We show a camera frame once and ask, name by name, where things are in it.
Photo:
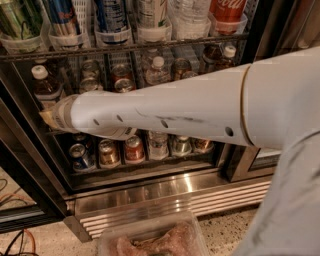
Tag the tea bottle white cap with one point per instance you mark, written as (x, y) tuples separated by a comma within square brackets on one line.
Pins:
[(46, 88), (224, 58)]

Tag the silver green can bottom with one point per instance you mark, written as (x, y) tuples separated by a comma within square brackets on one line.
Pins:
[(181, 145)]

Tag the red cola can front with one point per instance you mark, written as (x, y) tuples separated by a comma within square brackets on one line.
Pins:
[(124, 85)]

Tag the fridge sliding door frame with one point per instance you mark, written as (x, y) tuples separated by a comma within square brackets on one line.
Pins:
[(275, 27)]

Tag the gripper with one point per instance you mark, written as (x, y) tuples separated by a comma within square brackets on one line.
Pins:
[(61, 114)]

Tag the clear water bottle top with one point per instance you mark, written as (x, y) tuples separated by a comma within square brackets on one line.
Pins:
[(189, 18)]

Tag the red can bottom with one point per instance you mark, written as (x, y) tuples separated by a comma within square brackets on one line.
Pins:
[(133, 148)]

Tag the red bull can top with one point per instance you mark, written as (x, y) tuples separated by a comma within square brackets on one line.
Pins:
[(63, 17)]

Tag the clear plastic food container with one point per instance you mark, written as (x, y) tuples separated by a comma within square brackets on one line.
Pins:
[(177, 234)]

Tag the gold can behind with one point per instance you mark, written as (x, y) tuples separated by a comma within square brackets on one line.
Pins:
[(178, 67)]

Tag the tea bottle behind right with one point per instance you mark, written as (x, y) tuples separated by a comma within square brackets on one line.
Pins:
[(211, 54)]

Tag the blue pepsi can bottom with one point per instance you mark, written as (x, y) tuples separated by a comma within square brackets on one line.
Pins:
[(81, 159)]

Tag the stainless fridge bottom grille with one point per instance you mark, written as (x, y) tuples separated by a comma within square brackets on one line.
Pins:
[(203, 192)]

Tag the gold can bottom right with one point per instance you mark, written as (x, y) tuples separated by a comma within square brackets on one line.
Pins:
[(203, 146)]

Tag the green can top shelf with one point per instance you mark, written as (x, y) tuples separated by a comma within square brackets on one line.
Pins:
[(20, 19)]

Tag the blue white can top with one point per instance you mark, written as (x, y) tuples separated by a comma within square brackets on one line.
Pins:
[(111, 15)]

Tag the red cola can behind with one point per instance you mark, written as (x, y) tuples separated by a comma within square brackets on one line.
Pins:
[(121, 71)]

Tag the gold can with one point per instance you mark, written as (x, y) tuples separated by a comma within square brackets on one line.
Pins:
[(189, 74), (108, 153), (203, 146), (178, 67)]

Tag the gold can front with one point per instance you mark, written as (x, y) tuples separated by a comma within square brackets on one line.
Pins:
[(189, 74)]

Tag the silver can behind green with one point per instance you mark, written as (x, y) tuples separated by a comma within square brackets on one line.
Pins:
[(90, 75)]

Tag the clear water bottle middle shelf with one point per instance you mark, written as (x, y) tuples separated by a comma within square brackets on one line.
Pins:
[(157, 73)]

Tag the white green can top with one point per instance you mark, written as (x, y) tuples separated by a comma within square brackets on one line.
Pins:
[(152, 13)]

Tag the small water bottle bottom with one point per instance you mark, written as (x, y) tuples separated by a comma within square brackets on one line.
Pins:
[(158, 145)]

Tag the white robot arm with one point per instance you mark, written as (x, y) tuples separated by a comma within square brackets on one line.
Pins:
[(272, 103)]

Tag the gold can bottom left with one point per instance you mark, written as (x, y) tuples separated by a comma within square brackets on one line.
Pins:
[(108, 153)]

